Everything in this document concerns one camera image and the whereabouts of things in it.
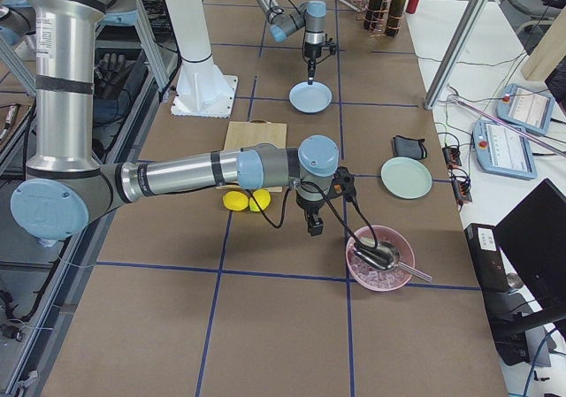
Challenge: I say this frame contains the black computer box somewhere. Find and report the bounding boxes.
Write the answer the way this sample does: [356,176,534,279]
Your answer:
[463,222,558,368]

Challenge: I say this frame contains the teach pendant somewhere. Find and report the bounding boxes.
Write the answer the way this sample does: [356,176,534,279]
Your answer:
[472,119,538,180]
[496,83,555,136]

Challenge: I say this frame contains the pink rod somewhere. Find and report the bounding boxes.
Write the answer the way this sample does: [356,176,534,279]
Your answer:
[449,97,565,157]

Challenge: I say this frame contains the orange black adapter box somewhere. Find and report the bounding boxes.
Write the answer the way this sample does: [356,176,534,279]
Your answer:
[442,146,462,169]

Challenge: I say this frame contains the yellow lemon right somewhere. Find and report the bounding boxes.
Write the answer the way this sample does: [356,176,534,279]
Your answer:
[249,189,272,212]

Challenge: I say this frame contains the pink bowl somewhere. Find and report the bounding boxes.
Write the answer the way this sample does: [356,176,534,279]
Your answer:
[346,225,415,292]

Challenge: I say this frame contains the teach pendant far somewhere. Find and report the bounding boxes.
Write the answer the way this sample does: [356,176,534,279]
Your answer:
[496,83,555,136]

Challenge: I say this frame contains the metal scoop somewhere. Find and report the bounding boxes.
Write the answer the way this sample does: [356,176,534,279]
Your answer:
[354,237,432,283]

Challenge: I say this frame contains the aluminium frame post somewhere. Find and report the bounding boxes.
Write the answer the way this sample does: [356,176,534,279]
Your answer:
[424,0,488,111]

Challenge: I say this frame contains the green plate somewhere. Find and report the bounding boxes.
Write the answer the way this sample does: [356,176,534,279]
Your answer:
[380,157,432,199]

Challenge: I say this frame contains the yellow lemon left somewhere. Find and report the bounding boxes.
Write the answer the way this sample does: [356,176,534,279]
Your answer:
[222,191,249,211]

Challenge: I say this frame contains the yellow lemon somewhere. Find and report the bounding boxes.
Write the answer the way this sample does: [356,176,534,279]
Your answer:
[249,189,272,212]
[222,191,249,211]

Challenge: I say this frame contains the teach pendant near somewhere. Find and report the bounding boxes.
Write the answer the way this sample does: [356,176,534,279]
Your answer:
[472,119,538,180]

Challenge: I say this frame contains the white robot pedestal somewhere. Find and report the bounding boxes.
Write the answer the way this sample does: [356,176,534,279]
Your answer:
[165,0,238,118]

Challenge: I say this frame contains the copper wire bottle rack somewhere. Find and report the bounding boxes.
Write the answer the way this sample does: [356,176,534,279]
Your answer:
[355,0,393,38]

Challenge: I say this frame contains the dark wine bottle back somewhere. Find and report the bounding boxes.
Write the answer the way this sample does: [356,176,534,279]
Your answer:
[363,0,383,31]

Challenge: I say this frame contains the black monitor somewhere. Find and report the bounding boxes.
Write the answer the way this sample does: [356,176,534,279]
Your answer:
[494,179,565,308]

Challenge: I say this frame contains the dark wine bottle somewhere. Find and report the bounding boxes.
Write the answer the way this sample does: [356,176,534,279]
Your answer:
[363,0,383,31]
[385,0,406,37]

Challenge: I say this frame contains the dark wine bottle front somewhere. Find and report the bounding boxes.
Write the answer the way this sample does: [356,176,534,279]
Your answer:
[385,0,406,37]

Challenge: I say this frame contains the dark grey folded cloth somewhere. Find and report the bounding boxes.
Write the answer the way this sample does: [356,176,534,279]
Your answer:
[392,135,428,160]

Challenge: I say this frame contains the light blue plate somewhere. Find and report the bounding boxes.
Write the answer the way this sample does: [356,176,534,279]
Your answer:
[289,81,333,114]

